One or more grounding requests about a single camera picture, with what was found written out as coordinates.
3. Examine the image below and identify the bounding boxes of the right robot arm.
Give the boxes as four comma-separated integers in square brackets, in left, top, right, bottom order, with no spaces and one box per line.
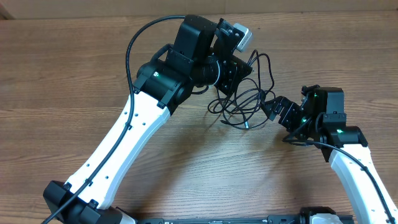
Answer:
[261,85,397,223]

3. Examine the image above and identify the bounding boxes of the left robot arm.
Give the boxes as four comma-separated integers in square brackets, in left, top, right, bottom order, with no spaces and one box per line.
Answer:
[43,15,252,223]

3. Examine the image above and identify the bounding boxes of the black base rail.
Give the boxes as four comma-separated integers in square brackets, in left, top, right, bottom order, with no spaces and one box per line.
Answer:
[137,214,308,224]

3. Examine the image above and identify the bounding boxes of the black USB cable long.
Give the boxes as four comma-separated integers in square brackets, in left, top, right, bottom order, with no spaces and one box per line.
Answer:
[207,50,276,115]

